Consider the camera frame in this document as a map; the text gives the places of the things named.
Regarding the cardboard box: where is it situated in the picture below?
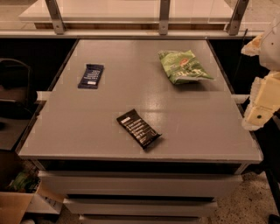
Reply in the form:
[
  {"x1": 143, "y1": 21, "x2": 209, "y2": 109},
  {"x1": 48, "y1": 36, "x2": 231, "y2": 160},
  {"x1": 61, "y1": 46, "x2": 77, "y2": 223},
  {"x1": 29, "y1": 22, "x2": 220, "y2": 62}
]
[{"x1": 0, "y1": 151, "x2": 64, "y2": 224}]

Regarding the right metal shelf bracket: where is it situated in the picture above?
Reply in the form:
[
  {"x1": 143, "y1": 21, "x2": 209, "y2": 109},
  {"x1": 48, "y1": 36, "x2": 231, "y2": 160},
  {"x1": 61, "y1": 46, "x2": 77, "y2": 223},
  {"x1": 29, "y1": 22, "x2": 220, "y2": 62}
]
[{"x1": 226, "y1": 0, "x2": 249, "y2": 36}]

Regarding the grey drawer cabinet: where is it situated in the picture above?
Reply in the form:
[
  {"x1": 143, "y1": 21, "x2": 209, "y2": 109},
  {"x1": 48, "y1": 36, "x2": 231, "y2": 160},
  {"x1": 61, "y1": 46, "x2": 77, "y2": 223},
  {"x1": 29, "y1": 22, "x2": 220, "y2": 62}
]
[{"x1": 38, "y1": 170, "x2": 242, "y2": 224}]

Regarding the middle metal shelf bracket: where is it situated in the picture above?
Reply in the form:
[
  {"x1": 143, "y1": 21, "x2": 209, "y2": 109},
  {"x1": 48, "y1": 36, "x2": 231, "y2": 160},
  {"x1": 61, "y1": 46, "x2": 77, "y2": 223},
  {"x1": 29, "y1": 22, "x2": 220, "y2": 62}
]
[{"x1": 158, "y1": 0, "x2": 171, "y2": 35}]

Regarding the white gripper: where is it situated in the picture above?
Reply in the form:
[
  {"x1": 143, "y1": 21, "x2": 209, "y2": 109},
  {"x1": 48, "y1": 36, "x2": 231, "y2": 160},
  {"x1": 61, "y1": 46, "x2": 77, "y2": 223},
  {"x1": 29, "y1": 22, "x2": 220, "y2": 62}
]
[{"x1": 241, "y1": 34, "x2": 280, "y2": 131}]

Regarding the left metal shelf bracket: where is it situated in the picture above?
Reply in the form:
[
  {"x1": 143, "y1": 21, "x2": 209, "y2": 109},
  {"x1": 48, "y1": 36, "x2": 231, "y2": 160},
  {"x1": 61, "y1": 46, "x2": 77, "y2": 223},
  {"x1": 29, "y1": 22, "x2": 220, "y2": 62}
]
[{"x1": 45, "y1": 0, "x2": 65, "y2": 35}]

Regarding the white upper shelf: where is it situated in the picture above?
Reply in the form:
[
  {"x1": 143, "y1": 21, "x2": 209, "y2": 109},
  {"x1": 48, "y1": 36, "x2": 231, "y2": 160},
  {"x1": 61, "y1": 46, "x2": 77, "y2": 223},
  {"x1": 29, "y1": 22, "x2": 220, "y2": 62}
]
[{"x1": 18, "y1": 0, "x2": 235, "y2": 25}]

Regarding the black rxbar wrapper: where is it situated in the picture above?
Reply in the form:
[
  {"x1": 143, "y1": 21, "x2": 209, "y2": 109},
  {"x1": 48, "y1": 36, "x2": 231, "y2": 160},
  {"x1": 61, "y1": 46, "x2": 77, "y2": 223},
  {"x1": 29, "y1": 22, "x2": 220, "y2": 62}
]
[{"x1": 116, "y1": 109, "x2": 160, "y2": 150}]

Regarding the green chip bag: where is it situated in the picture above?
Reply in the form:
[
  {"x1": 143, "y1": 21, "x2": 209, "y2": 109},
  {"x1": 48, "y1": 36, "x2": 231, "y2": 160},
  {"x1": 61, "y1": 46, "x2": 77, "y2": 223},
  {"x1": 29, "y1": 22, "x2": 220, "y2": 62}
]
[{"x1": 158, "y1": 50, "x2": 213, "y2": 85}]

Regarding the metal shelf bracket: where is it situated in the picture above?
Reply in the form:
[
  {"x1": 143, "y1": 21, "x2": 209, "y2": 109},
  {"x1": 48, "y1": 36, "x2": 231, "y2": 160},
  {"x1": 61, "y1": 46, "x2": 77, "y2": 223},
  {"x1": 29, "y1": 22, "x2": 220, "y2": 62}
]
[
  {"x1": 226, "y1": 0, "x2": 249, "y2": 36},
  {"x1": 158, "y1": 0, "x2": 171, "y2": 35},
  {"x1": 45, "y1": 0, "x2": 65, "y2": 35}
]

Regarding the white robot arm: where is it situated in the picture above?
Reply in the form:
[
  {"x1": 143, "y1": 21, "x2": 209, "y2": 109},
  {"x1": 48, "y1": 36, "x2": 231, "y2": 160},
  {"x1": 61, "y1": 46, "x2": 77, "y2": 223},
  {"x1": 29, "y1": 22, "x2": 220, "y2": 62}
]
[{"x1": 241, "y1": 15, "x2": 280, "y2": 130}]

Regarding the dark blue rxbar wrapper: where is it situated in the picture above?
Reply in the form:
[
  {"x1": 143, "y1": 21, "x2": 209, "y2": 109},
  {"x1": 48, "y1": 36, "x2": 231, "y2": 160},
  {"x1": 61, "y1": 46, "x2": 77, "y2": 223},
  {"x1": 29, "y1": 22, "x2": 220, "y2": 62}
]
[{"x1": 78, "y1": 64, "x2": 104, "y2": 89}]

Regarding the black chair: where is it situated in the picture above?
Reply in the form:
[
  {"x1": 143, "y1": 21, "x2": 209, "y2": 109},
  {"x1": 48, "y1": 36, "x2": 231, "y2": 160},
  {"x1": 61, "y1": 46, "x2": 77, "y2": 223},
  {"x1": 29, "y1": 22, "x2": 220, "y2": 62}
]
[{"x1": 0, "y1": 58, "x2": 38, "y2": 120}]

